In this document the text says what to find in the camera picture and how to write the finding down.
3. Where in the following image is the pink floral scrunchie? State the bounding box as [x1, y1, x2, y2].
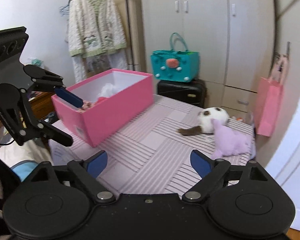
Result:
[81, 101, 95, 111]

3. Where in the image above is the teal felt tote bag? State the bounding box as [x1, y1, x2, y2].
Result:
[150, 33, 200, 82]

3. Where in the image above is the striped table cloth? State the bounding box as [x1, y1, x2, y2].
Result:
[48, 93, 257, 198]

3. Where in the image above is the clear plastic bag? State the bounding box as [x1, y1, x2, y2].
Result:
[97, 83, 118, 101]

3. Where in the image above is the cream green knit cardigan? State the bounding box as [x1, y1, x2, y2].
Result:
[68, 0, 127, 58]

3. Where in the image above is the purple plush toy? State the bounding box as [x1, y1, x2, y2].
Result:
[211, 119, 253, 159]

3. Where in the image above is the pink paper gift bag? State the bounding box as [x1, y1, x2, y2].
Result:
[254, 54, 289, 137]

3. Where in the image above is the white brown plush toy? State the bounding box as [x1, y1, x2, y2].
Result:
[177, 107, 229, 136]

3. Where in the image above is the beige wardrobe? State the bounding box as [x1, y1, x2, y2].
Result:
[136, 0, 275, 113]

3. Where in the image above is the white door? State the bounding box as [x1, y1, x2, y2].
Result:
[266, 99, 300, 231]

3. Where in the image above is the black suitcase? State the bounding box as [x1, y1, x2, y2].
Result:
[157, 79, 207, 108]

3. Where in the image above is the pink cardboard box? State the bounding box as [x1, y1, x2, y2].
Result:
[51, 69, 153, 147]

